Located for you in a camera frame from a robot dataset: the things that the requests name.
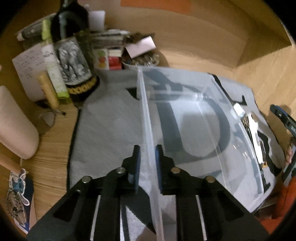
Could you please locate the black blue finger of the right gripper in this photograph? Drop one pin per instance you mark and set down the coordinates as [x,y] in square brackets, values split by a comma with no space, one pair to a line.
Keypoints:
[285,118]

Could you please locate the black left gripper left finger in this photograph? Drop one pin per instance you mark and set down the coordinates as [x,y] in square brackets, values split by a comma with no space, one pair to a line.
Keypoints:
[132,170]

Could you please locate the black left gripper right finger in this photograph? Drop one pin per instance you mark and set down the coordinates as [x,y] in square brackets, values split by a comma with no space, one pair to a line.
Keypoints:
[164,165]

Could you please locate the white handheld massager device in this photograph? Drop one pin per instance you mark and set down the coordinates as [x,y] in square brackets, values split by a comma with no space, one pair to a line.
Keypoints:
[250,122]

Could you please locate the white power adapter plug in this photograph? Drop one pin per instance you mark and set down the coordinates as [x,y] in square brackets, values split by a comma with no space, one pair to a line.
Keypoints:
[239,110]

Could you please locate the clear plastic storage bin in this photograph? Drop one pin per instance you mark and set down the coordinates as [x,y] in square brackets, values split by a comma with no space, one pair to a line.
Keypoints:
[216,179]

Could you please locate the grey mat with black letters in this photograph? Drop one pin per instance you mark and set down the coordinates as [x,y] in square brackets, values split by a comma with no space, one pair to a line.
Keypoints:
[111,122]

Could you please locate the orange cloth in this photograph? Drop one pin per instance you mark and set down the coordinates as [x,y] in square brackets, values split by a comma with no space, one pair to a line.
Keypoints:
[283,205]

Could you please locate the red small box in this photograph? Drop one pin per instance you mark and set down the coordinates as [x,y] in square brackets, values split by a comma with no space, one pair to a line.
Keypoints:
[114,63]

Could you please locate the bowl of glass marbles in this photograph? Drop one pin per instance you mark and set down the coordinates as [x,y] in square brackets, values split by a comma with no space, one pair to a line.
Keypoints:
[148,59]

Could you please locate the fruit picture card box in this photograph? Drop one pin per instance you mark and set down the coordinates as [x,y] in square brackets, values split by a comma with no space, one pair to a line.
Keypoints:
[101,60]

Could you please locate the yellow lip balm tube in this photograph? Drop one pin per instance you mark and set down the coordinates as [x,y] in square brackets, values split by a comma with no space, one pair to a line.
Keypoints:
[48,90]

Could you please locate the green white spray bottle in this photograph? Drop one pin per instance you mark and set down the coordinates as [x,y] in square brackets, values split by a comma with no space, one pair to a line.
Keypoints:
[51,63]

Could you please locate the beige cylindrical container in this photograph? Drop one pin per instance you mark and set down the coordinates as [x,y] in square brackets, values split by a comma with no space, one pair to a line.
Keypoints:
[18,134]

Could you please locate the white folded card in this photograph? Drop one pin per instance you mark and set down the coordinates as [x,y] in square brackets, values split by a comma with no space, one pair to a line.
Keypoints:
[142,46]

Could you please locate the stack of papers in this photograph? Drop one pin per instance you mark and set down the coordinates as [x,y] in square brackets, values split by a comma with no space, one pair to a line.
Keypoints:
[112,38]

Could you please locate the dark elephant label bottle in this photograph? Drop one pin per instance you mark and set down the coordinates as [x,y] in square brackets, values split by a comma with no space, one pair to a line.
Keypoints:
[71,37]

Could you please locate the white handwritten paper note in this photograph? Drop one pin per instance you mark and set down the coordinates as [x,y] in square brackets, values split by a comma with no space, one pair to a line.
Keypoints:
[28,65]

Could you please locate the white paper behind bottle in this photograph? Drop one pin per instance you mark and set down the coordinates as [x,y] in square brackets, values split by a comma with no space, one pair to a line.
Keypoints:
[96,21]

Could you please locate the round wire-frame eyeglasses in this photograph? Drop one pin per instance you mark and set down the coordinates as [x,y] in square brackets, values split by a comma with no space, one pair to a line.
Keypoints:
[45,118]

